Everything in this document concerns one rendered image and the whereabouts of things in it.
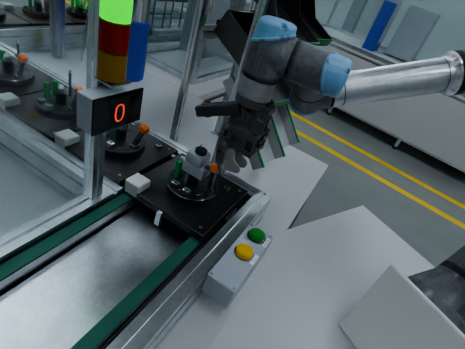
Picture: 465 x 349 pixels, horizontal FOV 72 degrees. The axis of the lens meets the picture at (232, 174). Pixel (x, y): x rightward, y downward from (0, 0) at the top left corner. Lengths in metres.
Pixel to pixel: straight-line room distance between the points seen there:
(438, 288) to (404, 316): 0.08
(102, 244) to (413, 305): 0.65
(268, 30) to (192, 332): 0.60
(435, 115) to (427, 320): 4.02
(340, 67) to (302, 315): 0.56
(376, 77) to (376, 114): 3.97
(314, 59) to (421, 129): 4.12
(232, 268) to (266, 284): 0.17
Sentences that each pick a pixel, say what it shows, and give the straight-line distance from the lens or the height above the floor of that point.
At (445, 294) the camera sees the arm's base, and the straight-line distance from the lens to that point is 0.77.
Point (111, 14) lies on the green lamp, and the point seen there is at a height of 1.37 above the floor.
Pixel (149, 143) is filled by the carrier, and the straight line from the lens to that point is 1.01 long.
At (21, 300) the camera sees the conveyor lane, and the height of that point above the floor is 0.92.
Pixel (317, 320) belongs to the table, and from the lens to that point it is 0.87.
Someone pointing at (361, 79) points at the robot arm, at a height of 1.36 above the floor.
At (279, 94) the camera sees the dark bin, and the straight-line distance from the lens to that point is 0.99.
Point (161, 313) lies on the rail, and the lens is 0.64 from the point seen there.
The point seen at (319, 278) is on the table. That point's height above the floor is 0.86.
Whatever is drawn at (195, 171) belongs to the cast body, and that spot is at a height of 1.04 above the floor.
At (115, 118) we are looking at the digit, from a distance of 0.65.
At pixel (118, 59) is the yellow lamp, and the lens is 0.61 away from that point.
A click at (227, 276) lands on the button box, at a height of 0.96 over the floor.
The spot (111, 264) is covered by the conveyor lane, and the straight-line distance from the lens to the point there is 0.74.
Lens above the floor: 1.50
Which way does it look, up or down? 33 degrees down
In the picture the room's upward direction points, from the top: 19 degrees clockwise
